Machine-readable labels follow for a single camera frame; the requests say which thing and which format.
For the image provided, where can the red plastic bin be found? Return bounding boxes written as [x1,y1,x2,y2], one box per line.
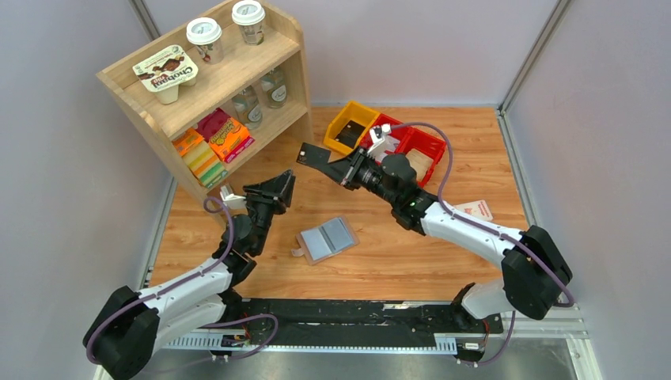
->
[398,127,446,187]
[359,113,409,154]

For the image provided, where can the right glass jar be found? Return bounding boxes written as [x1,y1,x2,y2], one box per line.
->
[260,66,287,108]

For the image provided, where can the wooden shelf unit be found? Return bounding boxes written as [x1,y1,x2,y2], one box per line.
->
[97,1,314,202]

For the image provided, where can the middle red plastic bin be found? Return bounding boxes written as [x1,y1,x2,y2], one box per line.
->
[359,113,409,154]

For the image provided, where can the paper coffee cup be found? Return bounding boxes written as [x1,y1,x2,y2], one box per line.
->
[231,0,266,46]
[186,17,224,64]

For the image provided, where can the tan cards in bin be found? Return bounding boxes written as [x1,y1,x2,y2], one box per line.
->
[406,149,433,183]

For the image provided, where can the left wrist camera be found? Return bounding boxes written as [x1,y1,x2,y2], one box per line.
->
[219,184,246,210]

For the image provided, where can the right red plastic bin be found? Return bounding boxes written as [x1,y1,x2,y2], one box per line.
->
[398,127,446,187]

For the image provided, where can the beige card holder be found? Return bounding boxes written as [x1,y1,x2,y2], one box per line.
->
[291,216,359,265]

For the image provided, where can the Chobani yogurt cup pack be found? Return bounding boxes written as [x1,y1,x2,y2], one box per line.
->
[132,44,199,105]

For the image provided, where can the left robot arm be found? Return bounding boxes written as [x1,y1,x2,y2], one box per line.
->
[82,169,296,379]

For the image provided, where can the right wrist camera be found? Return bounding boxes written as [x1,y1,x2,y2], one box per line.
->
[368,123,395,161]

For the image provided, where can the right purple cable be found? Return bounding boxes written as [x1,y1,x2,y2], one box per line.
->
[388,121,575,367]

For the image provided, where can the left paper coffee cup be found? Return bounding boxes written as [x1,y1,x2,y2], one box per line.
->
[186,17,224,64]

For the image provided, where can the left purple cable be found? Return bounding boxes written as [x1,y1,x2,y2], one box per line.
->
[85,196,280,366]

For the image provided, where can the yellow plastic bin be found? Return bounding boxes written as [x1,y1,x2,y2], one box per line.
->
[323,101,381,155]

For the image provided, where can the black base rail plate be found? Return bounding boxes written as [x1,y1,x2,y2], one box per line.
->
[222,298,503,348]

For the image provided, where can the colourful sponge stack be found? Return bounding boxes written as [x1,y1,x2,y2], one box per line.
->
[172,128,227,188]

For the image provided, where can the glass jar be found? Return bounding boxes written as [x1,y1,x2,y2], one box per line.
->
[232,85,263,131]
[260,66,287,108]

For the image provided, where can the right paper coffee cup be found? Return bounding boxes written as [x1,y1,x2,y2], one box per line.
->
[231,0,266,46]

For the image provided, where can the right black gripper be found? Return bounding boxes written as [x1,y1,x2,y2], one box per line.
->
[319,145,399,206]

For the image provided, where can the magenta snack box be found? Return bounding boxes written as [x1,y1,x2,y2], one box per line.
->
[196,108,235,142]

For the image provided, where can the purple cable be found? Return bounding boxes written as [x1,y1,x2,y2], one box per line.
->
[388,121,575,367]
[85,196,280,366]

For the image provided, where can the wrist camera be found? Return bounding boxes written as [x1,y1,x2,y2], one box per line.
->
[219,184,246,210]
[368,123,395,161]

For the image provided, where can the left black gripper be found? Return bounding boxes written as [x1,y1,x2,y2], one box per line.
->
[241,169,295,254]

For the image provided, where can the left glass jar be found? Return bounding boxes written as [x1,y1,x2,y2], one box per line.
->
[232,85,263,131]

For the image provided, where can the orange snack box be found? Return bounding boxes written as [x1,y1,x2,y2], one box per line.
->
[208,118,254,163]

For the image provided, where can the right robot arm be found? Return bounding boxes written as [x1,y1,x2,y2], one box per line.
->
[297,143,572,332]

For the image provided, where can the black cards in bin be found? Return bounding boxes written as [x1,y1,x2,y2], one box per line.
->
[335,120,366,149]

